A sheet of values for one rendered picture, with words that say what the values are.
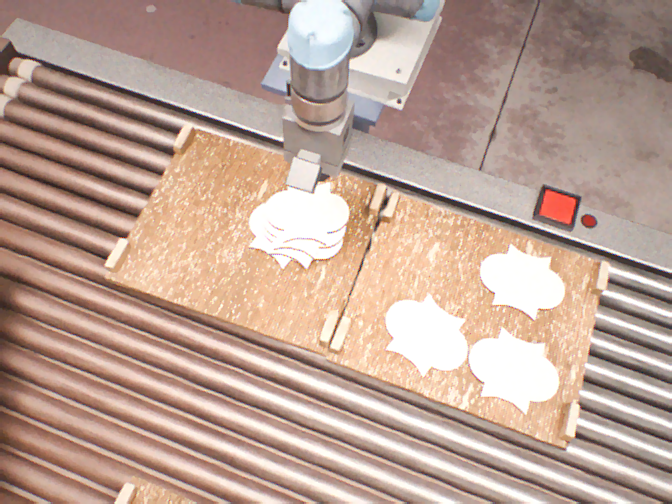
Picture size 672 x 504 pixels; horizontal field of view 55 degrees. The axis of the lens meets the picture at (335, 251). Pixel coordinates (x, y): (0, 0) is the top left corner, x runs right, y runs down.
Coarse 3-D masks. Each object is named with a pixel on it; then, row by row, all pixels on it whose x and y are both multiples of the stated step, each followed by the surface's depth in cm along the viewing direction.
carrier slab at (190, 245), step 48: (192, 144) 126; (240, 144) 127; (192, 192) 122; (240, 192) 122; (336, 192) 123; (144, 240) 117; (192, 240) 117; (240, 240) 117; (144, 288) 113; (192, 288) 113; (240, 288) 113; (288, 288) 114; (336, 288) 114; (288, 336) 110
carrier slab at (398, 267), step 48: (384, 240) 118; (432, 240) 119; (480, 240) 119; (528, 240) 119; (384, 288) 114; (432, 288) 114; (480, 288) 115; (576, 288) 115; (384, 336) 110; (480, 336) 111; (528, 336) 111; (576, 336) 111; (432, 384) 107; (480, 384) 107; (576, 384) 108; (528, 432) 104
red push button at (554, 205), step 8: (552, 192) 125; (544, 200) 124; (552, 200) 124; (560, 200) 124; (568, 200) 124; (544, 208) 123; (552, 208) 123; (560, 208) 124; (568, 208) 124; (552, 216) 123; (560, 216) 123; (568, 216) 123
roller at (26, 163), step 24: (0, 144) 127; (24, 168) 126; (48, 168) 125; (72, 168) 126; (96, 192) 123; (120, 192) 123; (600, 360) 112; (600, 384) 112; (624, 384) 110; (648, 384) 110
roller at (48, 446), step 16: (0, 416) 104; (0, 432) 103; (16, 432) 103; (32, 432) 103; (48, 432) 104; (16, 448) 103; (32, 448) 102; (48, 448) 102; (64, 448) 102; (80, 448) 103; (64, 464) 101; (80, 464) 101; (96, 464) 101; (112, 464) 101; (128, 464) 103; (96, 480) 101; (112, 480) 100; (128, 480) 100; (160, 480) 101; (192, 496) 100
